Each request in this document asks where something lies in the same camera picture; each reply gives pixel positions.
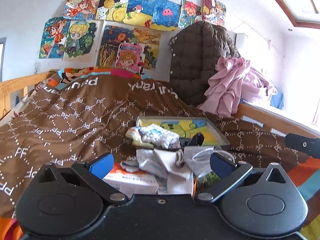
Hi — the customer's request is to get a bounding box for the grey face mask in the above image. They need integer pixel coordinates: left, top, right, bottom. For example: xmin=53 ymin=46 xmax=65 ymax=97
xmin=183 ymin=146 xmax=235 ymax=178

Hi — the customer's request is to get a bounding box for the grey drawstring pouch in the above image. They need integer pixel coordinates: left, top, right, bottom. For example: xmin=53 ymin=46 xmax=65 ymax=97
xmin=153 ymin=149 xmax=194 ymax=195

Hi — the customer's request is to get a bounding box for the white plastic wrapper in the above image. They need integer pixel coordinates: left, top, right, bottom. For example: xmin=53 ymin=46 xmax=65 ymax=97
xmin=120 ymin=149 xmax=168 ymax=179

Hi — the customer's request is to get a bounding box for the white blue soft cloth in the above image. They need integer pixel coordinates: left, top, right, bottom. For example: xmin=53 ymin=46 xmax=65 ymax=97
xmin=125 ymin=124 xmax=181 ymax=150

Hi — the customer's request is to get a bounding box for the black white striped sock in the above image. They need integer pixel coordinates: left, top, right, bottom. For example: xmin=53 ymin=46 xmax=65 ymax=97
xmin=180 ymin=133 xmax=204 ymax=147

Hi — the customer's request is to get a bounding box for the colourful cartoon bedsheet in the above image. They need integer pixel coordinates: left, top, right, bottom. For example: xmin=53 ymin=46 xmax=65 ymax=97
xmin=0 ymin=65 xmax=320 ymax=240

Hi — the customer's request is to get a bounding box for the bag of green peas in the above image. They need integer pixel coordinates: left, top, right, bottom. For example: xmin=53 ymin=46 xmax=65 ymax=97
xmin=196 ymin=172 xmax=221 ymax=188

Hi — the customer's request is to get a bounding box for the orange white medicine box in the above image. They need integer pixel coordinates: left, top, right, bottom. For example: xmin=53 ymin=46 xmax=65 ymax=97
xmin=103 ymin=163 xmax=158 ymax=198

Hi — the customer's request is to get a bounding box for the brown patterned duvet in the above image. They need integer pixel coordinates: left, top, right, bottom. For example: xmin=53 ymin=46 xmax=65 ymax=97
xmin=0 ymin=73 xmax=320 ymax=218

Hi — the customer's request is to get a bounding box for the grey tray with colourful picture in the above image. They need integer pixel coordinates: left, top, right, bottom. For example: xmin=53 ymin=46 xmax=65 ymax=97
xmin=136 ymin=116 xmax=230 ymax=150

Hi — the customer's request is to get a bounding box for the pink garment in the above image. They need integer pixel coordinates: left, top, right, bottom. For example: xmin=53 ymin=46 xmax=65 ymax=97
xmin=198 ymin=56 xmax=278 ymax=118

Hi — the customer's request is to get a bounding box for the pink girl picture book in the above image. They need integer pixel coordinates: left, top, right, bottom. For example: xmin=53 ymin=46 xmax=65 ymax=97
xmin=116 ymin=42 xmax=146 ymax=74

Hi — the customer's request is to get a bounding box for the brown quilted jacket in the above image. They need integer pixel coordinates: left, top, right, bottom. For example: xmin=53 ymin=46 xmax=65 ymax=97
xmin=169 ymin=21 xmax=240 ymax=106

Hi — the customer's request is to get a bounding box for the blond boy green picture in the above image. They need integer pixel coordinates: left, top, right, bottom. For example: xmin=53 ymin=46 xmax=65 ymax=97
xmin=62 ymin=20 xmax=104 ymax=63

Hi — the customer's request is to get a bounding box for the dark blue orange picture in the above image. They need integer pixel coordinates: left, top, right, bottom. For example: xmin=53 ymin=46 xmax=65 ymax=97
xmin=97 ymin=25 xmax=161 ymax=73

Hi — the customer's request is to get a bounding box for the red-haired girl picture left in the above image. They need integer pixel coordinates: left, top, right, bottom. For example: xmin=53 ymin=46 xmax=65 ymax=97
xmin=39 ymin=17 xmax=71 ymax=59

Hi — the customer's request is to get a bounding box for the rightmost top picture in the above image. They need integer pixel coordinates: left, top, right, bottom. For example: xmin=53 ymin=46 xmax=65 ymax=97
xmin=202 ymin=0 xmax=226 ymax=27

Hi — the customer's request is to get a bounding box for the red-haired child picture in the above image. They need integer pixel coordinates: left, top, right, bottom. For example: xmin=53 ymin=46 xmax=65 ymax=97
xmin=178 ymin=0 xmax=202 ymax=29

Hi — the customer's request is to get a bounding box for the pink jellyfish blue picture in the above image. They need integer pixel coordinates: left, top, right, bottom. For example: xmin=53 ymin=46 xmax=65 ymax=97
xmin=150 ymin=0 xmax=181 ymax=31

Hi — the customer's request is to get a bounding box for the top row mermaid picture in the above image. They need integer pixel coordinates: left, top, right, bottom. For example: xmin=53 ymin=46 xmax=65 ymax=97
xmin=62 ymin=0 xmax=100 ymax=20

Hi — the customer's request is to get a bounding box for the yellow moon picture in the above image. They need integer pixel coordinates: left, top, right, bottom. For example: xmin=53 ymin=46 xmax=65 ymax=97
xmin=95 ymin=0 xmax=129 ymax=22

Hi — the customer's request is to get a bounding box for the blue fish beach picture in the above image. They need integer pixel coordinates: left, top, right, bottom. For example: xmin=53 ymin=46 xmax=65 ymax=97
xmin=123 ymin=0 xmax=156 ymax=28

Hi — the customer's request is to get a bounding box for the blue cloth on rail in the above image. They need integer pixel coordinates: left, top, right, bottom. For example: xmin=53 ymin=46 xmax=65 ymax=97
xmin=271 ymin=91 xmax=284 ymax=109

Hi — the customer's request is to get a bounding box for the wooden bed rail right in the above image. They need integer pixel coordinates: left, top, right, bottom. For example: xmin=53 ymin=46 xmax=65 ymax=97
xmin=233 ymin=101 xmax=319 ymax=138

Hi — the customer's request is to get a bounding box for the wooden bed rail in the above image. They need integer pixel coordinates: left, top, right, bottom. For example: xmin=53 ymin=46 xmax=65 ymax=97
xmin=233 ymin=101 xmax=319 ymax=138
xmin=1 ymin=70 xmax=54 ymax=119

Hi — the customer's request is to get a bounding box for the wooden bed rail left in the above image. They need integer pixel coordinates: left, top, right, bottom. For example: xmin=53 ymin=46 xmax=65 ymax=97
xmin=1 ymin=70 xmax=54 ymax=119

